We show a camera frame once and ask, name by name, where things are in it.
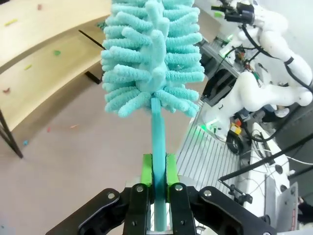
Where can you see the pink paper scrap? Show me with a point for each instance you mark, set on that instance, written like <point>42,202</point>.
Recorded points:
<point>39,7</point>

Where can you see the black diagonal rod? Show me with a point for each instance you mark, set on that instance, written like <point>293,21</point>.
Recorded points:
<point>264,160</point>

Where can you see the wooden table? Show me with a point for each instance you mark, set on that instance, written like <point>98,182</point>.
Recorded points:
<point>36,36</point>

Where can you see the turquoise microfibre duster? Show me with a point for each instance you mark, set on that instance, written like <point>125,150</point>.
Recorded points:
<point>157,147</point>

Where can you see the black equipment box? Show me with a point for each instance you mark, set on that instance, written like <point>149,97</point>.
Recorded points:
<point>217,85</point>

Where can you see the white cabinet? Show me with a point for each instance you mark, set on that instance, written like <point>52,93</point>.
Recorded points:
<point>259,176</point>

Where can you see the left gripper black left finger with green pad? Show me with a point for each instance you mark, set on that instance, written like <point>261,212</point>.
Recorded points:
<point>146,171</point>

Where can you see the white sneaker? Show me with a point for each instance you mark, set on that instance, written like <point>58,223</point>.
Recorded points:
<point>281,112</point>

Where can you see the ribbed aluminium base plate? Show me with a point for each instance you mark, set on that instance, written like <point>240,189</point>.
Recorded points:
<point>207,156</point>

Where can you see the yellow-green paper scrap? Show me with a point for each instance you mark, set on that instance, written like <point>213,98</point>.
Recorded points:
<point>11,22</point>
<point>28,66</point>

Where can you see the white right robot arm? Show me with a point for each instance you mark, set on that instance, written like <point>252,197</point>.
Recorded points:
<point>252,93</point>

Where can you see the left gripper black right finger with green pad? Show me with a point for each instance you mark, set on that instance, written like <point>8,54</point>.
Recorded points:
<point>172,171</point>

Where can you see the green paper scrap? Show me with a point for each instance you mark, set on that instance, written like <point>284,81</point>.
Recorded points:
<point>57,52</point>

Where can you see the grey metal panel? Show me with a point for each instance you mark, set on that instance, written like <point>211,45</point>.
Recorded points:
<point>288,203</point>

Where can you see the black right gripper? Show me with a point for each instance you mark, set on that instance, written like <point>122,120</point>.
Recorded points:
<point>240,13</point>

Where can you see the yellow emergency stop button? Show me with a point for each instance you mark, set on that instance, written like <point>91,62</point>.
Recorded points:
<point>236,129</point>

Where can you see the dark green scrap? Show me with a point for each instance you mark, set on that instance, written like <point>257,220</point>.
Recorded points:
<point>100,25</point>

